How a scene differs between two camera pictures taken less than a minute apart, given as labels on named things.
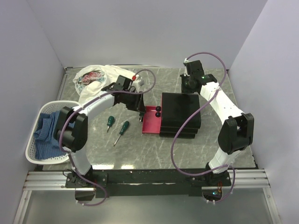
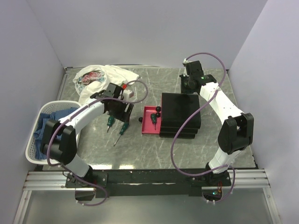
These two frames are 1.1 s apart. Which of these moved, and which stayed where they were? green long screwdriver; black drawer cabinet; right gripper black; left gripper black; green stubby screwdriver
Moved: left gripper black
Stayed: green stubby screwdriver; right gripper black; black drawer cabinet; green long screwdriver
